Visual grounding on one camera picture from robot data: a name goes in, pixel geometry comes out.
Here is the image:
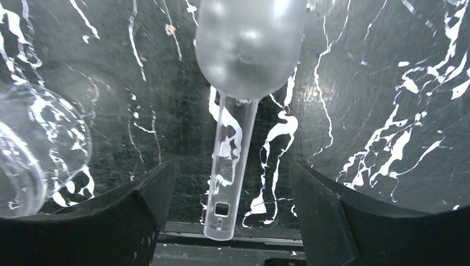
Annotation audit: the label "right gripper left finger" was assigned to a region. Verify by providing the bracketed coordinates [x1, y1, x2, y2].
[1, 161, 176, 265]

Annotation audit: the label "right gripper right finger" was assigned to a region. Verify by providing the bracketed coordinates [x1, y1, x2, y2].
[290, 162, 469, 265]

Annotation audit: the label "translucent plastic scoop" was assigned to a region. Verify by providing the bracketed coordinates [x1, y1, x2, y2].
[195, 1, 307, 241]

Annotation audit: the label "clear glass jar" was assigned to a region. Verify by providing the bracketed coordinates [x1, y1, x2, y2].
[0, 81, 93, 219]

